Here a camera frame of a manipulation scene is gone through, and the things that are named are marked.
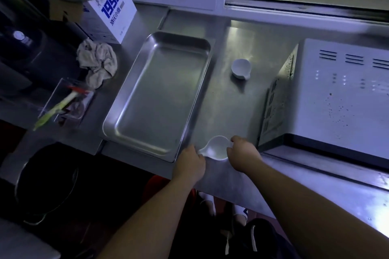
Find person's left hand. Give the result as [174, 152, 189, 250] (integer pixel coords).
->
[171, 144, 207, 188]

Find person's right hand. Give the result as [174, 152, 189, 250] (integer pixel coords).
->
[226, 135, 263, 174]

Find white ceramic spoon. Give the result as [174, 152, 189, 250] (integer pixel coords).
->
[231, 58, 252, 80]
[197, 135, 235, 161]

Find silver microwave black door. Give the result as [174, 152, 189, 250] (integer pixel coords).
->
[257, 38, 389, 171]

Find person's left forearm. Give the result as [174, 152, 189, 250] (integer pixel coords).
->
[97, 181, 201, 259]

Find person's right forearm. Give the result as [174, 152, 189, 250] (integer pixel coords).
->
[249, 158, 389, 259]

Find person's left white slipper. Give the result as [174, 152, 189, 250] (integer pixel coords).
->
[199, 191, 218, 217]

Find person's white slipper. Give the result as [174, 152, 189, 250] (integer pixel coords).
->
[232, 205, 249, 227]
[199, 191, 218, 217]

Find person's right white slipper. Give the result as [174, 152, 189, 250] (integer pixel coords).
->
[232, 205, 249, 227]

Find stainless steel tray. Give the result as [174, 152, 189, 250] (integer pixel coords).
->
[102, 31, 215, 164]

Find red chili pepper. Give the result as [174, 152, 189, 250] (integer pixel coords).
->
[67, 85, 91, 94]

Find beige crumpled rag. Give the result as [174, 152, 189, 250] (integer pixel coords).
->
[76, 38, 118, 89]

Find black pot steel rim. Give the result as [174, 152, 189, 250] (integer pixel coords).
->
[14, 143, 80, 226]

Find green onion stalk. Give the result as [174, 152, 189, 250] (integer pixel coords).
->
[32, 91, 80, 131]

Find white box blue print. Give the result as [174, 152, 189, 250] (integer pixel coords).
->
[77, 0, 138, 45]

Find grey metal box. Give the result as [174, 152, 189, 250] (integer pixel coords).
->
[0, 218, 61, 259]

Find black appliance white logo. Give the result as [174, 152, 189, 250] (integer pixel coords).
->
[0, 4, 89, 92]

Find brown cardboard box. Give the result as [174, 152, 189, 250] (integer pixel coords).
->
[48, 0, 84, 23]

